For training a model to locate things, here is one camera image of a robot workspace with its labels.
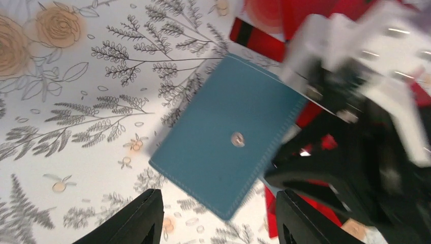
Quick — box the floral table mat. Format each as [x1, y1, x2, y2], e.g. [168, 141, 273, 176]
[0, 0, 431, 244]

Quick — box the teal card holder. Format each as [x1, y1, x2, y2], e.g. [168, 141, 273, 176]
[149, 54, 306, 221]

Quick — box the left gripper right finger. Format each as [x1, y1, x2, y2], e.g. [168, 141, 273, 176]
[275, 190, 362, 244]

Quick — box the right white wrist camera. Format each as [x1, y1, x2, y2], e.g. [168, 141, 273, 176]
[279, 1, 430, 168]

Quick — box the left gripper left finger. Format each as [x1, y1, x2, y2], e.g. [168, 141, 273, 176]
[74, 189, 164, 244]

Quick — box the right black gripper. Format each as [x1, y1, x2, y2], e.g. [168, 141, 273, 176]
[264, 62, 430, 243]

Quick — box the pile of red cards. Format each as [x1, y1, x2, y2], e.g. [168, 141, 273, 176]
[230, 1, 430, 237]

